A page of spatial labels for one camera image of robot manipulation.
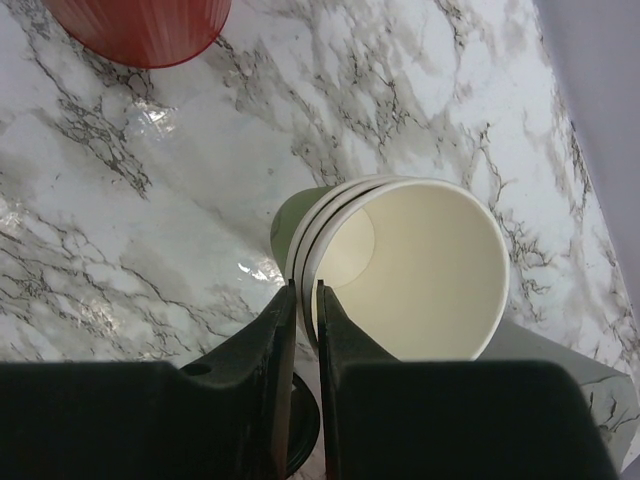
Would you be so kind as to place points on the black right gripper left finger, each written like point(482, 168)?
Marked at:
point(222, 416)

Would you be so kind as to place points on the red plastic straw holder cup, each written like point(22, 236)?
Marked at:
point(143, 34)

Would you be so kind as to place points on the black plastic cup lid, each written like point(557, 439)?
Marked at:
point(304, 425)

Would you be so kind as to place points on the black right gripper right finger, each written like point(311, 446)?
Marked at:
point(388, 419)

